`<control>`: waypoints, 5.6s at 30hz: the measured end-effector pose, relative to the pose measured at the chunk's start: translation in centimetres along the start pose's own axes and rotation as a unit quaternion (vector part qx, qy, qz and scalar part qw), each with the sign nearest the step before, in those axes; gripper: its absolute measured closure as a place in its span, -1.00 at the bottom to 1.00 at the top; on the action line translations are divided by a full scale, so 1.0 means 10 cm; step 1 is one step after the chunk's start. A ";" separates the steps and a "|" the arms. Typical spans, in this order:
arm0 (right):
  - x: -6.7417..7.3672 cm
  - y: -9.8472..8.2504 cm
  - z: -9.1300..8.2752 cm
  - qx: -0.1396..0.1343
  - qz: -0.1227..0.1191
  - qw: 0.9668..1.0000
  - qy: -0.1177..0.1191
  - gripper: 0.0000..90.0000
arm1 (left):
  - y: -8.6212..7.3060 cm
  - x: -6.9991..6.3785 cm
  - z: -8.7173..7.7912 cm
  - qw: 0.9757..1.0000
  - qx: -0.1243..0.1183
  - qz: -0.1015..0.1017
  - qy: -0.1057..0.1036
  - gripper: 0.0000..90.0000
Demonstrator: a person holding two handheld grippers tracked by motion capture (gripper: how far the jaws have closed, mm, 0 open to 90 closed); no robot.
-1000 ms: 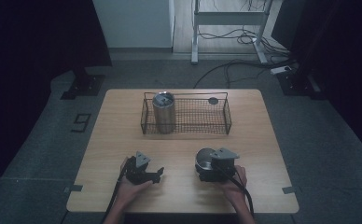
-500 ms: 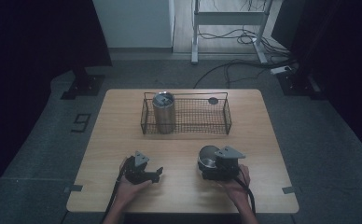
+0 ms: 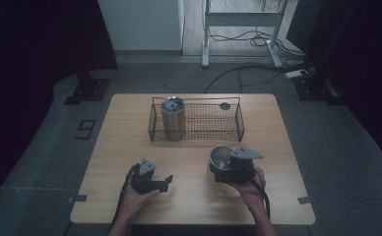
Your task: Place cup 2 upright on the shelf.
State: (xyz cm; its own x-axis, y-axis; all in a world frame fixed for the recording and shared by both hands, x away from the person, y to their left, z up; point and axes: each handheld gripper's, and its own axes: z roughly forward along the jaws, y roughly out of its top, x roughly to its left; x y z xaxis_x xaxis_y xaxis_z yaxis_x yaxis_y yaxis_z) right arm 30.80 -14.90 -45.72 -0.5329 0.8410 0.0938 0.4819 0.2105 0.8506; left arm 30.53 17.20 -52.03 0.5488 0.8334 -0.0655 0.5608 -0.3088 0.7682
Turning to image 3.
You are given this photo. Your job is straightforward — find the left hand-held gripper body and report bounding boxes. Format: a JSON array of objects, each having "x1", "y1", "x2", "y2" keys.
[{"x1": 129, "y1": 157, "x2": 163, "y2": 195}]

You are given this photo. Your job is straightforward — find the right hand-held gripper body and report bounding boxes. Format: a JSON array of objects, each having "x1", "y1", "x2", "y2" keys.
[{"x1": 213, "y1": 146, "x2": 266, "y2": 185}]

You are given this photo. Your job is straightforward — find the steel cup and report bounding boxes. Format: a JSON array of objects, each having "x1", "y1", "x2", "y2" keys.
[{"x1": 208, "y1": 145, "x2": 235, "y2": 175}]

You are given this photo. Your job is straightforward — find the wire mesh basket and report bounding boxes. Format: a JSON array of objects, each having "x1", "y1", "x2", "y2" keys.
[{"x1": 148, "y1": 95, "x2": 246, "y2": 144}]

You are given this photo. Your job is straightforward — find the person's left hand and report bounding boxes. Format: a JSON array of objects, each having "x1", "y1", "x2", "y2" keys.
[{"x1": 121, "y1": 187, "x2": 161, "y2": 220}]

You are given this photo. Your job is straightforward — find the person's right hand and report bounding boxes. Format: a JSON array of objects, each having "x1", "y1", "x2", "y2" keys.
[{"x1": 227, "y1": 166, "x2": 268, "y2": 214}]

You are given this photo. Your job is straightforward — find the tall steel tumbler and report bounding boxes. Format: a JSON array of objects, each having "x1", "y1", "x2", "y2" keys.
[{"x1": 159, "y1": 95, "x2": 187, "y2": 143}]

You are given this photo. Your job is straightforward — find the grey tape piece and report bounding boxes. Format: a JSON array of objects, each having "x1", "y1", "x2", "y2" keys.
[
  {"x1": 67, "y1": 194, "x2": 89, "y2": 205},
  {"x1": 296, "y1": 195, "x2": 313, "y2": 206}
]

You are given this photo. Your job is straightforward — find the black stand base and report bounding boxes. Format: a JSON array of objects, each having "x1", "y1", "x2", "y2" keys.
[
  {"x1": 291, "y1": 73, "x2": 345, "y2": 106},
  {"x1": 63, "y1": 70, "x2": 112, "y2": 106}
]

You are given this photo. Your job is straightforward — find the white power strip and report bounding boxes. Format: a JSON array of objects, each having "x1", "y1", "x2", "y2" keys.
[{"x1": 284, "y1": 68, "x2": 310, "y2": 80}]

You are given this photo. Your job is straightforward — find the dark curtain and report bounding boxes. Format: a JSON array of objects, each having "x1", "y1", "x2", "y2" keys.
[
  {"x1": 0, "y1": 0, "x2": 120, "y2": 217},
  {"x1": 286, "y1": 0, "x2": 382, "y2": 171}
]

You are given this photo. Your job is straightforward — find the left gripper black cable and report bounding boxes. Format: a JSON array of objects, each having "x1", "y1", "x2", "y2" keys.
[{"x1": 110, "y1": 163, "x2": 140, "y2": 229}]

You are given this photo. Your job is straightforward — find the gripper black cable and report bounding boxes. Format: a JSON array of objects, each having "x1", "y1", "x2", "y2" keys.
[
  {"x1": 249, "y1": 168, "x2": 272, "y2": 220},
  {"x1": 110, "y1": 163, "x2": 140, "y2": 229}
]

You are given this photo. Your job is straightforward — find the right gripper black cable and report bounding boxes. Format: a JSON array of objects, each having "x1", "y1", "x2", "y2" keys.
[{"x1": 249, "y1": 168, "x2": 272, "y2": 220}]

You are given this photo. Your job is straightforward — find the black floor cables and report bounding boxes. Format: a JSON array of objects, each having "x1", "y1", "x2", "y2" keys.
[{"x1": 203, "y1": 0, "x2": 315, "y2": 94}]

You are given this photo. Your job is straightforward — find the white desk frame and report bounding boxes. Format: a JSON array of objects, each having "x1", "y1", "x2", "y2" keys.
[{"x1": 201, "y1": 0, "x2": 291, "y2": 69}]

